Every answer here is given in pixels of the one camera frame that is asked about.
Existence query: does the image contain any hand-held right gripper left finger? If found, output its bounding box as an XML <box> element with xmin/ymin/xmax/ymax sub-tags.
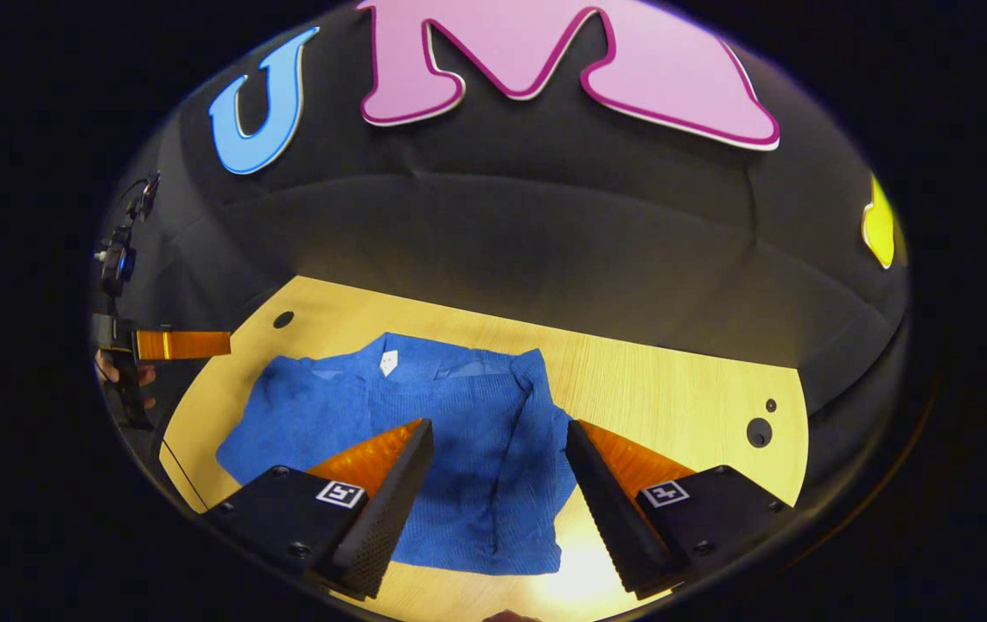
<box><xmin>200</xmin><ymin>419</ymin><xmax>436</xmax><ymax>601</ymax></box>

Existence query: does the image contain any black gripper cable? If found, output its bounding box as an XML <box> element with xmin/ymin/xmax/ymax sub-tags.
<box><xmin>150</xmin><ymin>426</ymin><xmax>211</xmax><ymax>513</ymax></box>

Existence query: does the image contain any black backdrop cloth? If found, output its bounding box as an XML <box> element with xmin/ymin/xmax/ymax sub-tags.
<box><xmin>96</xmin><ymin>0</ymin><xmax>911</xmax><ymax>519</ymax></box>

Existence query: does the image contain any blue button shirt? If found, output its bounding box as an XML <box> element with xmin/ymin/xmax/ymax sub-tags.
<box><xmin>215</xmin><ymin>333</ymin><xmax>578</xmax><ymax>577</ymax></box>

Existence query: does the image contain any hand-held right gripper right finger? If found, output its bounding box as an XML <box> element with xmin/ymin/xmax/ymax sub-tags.
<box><xmin>564</xmin><ymin>420</ymin><xmax>793</xmax><ymax>601</ymax></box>

